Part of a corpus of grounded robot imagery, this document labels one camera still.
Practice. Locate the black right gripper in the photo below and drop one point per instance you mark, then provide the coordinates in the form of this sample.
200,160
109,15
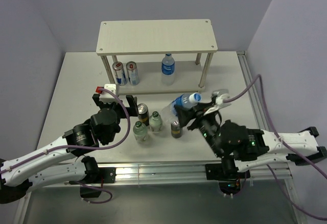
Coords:
202,111

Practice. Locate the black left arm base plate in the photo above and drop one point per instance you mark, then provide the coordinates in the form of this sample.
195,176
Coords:
107,175

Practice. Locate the white two-tier wooden shelf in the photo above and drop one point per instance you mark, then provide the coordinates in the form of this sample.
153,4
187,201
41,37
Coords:
191,42

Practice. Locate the clear glass bottle green cap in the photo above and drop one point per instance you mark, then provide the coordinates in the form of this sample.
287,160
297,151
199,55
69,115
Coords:
155,122

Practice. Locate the Pocari Sweat bottle blue cap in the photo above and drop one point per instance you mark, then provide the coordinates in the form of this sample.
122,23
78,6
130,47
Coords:
187,101

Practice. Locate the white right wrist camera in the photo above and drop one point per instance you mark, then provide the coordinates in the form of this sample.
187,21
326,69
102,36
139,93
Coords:
218,96

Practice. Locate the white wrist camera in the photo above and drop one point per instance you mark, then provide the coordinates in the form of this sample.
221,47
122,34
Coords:
218,96
108,93

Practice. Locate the dark can yellow band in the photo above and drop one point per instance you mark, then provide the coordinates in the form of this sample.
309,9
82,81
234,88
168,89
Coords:
176,130

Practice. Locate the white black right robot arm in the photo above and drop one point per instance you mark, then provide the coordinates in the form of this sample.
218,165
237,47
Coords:
264,147

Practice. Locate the dark can silver top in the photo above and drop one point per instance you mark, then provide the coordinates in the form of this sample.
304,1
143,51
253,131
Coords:
143,113

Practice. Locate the aluminium mounting rail frame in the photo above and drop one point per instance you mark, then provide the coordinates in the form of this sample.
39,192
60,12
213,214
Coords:
162,180

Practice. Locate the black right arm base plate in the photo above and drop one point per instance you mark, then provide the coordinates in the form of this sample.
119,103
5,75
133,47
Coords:
215,172

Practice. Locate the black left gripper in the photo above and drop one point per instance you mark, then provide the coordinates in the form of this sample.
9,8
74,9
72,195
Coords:
132,109

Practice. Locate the blue silver energy can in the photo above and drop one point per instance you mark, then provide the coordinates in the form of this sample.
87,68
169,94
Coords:
132,72
119,73

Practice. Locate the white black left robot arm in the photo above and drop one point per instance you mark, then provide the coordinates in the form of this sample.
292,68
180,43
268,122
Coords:
65,159

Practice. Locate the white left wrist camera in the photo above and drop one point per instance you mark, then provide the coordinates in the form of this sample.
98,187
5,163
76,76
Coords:
108,93

